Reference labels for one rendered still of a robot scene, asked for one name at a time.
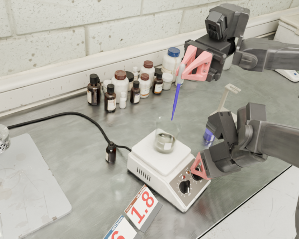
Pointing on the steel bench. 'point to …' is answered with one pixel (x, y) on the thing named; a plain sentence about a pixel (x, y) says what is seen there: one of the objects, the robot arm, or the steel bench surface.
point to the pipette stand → (225, 99)
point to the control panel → (195, 186)
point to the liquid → (175, 99)
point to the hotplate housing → (133, 160)
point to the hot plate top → (159, 161)
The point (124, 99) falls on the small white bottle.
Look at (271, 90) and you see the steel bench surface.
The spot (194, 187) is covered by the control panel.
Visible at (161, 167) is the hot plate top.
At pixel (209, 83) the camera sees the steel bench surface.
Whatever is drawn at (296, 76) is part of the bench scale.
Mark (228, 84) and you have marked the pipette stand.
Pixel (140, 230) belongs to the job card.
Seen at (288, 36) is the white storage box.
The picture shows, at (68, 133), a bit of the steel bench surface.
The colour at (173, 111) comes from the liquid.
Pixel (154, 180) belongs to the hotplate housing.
